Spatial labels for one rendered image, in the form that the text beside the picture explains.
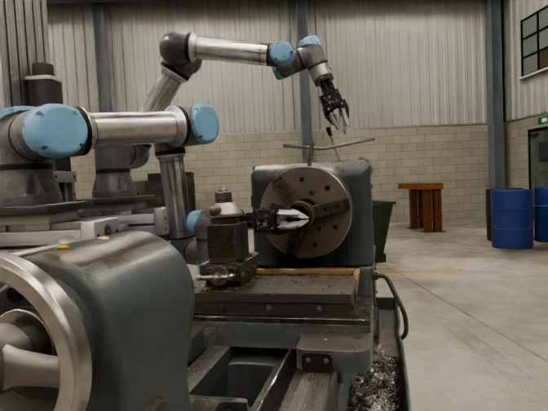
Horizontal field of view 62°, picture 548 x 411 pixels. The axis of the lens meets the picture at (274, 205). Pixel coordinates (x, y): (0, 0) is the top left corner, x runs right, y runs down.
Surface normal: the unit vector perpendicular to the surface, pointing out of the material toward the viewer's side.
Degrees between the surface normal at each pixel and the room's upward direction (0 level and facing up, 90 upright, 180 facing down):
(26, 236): 90
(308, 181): 90
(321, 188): 90
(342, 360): 88
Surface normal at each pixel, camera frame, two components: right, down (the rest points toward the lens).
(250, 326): -0.23, 0.04
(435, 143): 0.06, 0.05
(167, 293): 0.94, -0.24
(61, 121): 0.66, 0.02
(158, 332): 0.97, 0.11
